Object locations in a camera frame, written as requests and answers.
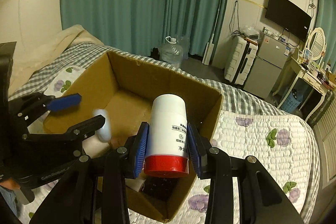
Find light blue earbud case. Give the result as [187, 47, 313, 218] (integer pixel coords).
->
[93, 109, 112, 143]

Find white bottle red cap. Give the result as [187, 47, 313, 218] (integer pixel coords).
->
[144, 94, 189, 178]

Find person's hand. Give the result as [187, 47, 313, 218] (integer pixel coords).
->
[0, 178, 21, 190]

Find black remote in box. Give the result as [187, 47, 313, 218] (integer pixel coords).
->
[142, 177, 179, 201]

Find cream pillow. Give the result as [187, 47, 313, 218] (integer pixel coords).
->
[9, 24, 103, 96]

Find brown cardboard box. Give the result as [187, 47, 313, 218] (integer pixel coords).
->
[42, 50, 224, 223]

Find grey checked bed sheet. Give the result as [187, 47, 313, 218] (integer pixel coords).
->
[9, 42, 321, 223]

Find floral white quilt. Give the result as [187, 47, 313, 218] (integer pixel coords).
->
[15, 65, 313, 224]

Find large clear water jug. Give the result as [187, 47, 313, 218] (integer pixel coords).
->
[159, 36, 183, 68]

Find blue laundry basket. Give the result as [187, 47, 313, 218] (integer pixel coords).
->
[280, 89, 303, 113]

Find white suitcase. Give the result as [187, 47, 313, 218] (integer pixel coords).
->
[224, 36, 258, 86]

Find silver mini fridge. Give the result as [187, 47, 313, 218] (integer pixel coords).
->
[243, 34, 290, 99]

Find white dressing table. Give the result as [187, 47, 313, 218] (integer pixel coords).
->
[272, 57, 329, 122]

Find white oval vanity mirror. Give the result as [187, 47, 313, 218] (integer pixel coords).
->
[305, 27, 326, 61]

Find teal window curtain right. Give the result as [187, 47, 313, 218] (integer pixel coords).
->
[315, 0, 336, 73]

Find white mop handle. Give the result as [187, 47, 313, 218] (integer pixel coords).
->
[202, 0, 222, 65]

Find black wall television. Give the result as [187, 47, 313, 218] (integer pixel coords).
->
[265, 0, 311, 40]

